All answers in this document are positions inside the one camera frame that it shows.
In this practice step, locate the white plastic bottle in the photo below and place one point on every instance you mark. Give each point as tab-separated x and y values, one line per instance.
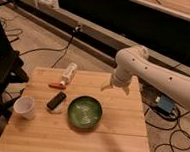
68	73

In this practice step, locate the small clear dish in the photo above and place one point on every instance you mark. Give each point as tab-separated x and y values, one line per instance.
58	109

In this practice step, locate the blue electronic box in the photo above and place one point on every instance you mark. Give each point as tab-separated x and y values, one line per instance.
164	104

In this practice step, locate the green ceramic bowl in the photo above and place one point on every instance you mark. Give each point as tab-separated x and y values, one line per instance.
84	112

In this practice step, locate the white object on ledge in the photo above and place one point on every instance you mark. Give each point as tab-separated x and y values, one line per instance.
51	3

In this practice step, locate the black remote control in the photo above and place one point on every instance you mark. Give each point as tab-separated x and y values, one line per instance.
55	101

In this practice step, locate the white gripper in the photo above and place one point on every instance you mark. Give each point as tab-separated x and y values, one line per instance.
115	81

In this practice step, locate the orange marker pen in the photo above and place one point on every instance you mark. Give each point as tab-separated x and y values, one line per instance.
57	85

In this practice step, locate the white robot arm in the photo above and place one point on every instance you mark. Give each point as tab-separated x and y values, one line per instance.
133	61

